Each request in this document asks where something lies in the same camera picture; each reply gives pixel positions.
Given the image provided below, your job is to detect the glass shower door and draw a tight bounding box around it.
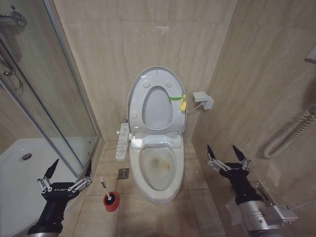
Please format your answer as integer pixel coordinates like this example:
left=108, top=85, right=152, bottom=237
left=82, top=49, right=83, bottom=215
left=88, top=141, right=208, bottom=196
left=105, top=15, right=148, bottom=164
left=0, top=0, right=102, bottom=177

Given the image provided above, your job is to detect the white coiled cord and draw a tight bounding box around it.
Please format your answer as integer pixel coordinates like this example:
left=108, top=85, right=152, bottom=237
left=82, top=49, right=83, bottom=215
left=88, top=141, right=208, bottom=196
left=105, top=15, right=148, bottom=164
left=263, top=103, right=316, bottom=159

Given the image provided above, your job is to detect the white toilet seat ring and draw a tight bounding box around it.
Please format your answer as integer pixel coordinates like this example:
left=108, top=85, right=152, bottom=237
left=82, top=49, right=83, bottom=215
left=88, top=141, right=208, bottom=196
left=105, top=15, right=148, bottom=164
left=128, top=67, right=187, bottom=135

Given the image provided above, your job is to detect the white shower tray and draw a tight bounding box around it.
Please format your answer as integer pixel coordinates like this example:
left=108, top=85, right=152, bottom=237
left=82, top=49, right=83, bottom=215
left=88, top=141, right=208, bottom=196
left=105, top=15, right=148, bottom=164
left=0, top=137, right=99, bottom=237

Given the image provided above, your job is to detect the white toilet bowl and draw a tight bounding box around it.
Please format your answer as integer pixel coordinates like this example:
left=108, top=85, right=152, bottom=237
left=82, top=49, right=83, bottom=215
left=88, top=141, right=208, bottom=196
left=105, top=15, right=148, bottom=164
left=128, top=135, right=185, bottom=205

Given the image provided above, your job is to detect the chrome toilet paper holder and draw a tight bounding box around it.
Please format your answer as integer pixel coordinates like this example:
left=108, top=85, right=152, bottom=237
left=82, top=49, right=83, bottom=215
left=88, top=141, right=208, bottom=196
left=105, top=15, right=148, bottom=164
left=255, top=181, right=276, bottom=206

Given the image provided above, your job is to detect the white wall mount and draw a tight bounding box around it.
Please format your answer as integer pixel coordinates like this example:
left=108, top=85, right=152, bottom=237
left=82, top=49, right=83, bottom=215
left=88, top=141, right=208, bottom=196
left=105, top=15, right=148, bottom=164
left=304, top=46, right=316, bottom=66

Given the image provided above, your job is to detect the yellow tag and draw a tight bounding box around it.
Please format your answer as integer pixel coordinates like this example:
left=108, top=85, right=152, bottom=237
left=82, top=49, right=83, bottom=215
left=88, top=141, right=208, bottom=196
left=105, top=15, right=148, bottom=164
left=179, top=94, right=188, bottom=113

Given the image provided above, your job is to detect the red toilet brush holder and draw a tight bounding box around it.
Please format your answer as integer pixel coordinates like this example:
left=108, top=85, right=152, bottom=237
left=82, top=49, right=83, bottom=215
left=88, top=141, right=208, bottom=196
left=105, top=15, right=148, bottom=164
left=103, top=191, right=121, bottom=213

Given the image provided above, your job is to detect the white toilet paper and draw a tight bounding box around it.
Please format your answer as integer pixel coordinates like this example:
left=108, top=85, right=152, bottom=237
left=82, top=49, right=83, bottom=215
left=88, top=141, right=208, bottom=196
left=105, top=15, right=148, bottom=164
left=225, top=197, right=241, bottom=220

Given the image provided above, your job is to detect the chrome shower faucet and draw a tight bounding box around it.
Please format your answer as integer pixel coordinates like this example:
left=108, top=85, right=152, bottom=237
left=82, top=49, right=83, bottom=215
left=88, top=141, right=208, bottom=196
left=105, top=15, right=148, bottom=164
left=0, top=5, right=28, bottom=27

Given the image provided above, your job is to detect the chrome shower hose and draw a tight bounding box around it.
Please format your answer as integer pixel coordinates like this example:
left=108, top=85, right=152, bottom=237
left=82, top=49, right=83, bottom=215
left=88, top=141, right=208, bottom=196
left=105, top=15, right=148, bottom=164
left=0, top=32, right=24, bottom=91

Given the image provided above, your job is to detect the white toilet lid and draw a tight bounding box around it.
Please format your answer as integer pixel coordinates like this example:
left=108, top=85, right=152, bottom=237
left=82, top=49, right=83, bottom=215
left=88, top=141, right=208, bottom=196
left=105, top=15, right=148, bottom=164
left=127, top=66, right=188, bottom=136

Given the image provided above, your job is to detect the white bidet control panel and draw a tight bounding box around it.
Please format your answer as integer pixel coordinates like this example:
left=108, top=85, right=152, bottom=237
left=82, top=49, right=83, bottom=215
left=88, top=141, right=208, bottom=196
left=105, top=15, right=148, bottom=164
left=115, top=122, right=130, bottom=161

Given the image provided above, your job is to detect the white toilet brush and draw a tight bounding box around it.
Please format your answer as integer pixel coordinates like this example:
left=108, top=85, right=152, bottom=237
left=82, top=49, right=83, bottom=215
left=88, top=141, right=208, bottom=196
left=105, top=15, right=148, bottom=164
left=99, top=176, right=112, bottom=199

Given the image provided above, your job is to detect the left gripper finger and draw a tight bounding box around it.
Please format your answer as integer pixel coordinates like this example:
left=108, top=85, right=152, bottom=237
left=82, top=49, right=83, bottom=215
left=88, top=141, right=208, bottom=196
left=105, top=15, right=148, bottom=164
left=37, top=158, right=60, bottom=194
left=68, top=159, right=93, bottom=193

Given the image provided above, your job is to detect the grey wall socket box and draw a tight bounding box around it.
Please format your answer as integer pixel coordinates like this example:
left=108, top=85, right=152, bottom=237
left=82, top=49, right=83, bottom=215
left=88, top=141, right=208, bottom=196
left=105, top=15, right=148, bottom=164
left=192, top=91, right=214, bottom=111

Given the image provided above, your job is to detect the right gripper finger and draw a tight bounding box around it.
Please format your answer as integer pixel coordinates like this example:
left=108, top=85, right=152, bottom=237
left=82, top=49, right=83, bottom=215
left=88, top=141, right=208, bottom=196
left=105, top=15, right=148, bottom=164
left=206, top=145, right=232, bottom=172
left=233, top=145, right=251, bottom=172

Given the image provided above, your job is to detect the white power cable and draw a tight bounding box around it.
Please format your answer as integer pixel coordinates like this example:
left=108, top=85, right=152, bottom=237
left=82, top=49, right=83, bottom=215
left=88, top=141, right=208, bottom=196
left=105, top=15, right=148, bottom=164
left=186, top=103, right=204, bottom=114

